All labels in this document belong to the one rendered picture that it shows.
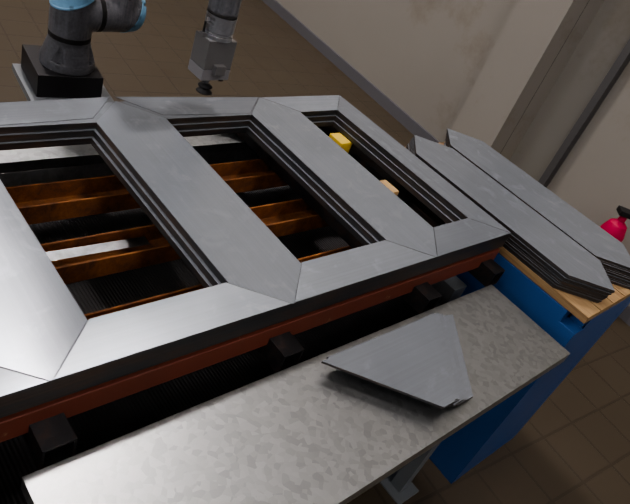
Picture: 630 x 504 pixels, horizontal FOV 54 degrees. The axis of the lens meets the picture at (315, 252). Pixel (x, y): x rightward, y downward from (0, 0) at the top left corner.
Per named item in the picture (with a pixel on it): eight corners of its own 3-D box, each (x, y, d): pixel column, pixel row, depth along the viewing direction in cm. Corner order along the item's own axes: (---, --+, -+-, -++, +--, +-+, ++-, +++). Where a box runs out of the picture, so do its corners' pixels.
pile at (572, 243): (645, 283, 185) (658, 268, 182) (587, 317, 159) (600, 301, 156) (455, 140, 224) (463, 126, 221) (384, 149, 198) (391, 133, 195)
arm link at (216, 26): (243, 21, 151) (216, 20, 145) (238, 39, 153) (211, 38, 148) (226, 8, 154) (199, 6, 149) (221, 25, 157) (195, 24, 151)
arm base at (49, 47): (30, 50, 180) (32, 17, 174) (80, 50, 190) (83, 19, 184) (52, 76, 173) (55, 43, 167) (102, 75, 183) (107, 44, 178)
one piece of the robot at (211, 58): (218, 32, 145) (203, 95, 154) (248, 33, 151) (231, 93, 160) (195, 14, 149) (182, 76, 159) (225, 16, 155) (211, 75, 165)
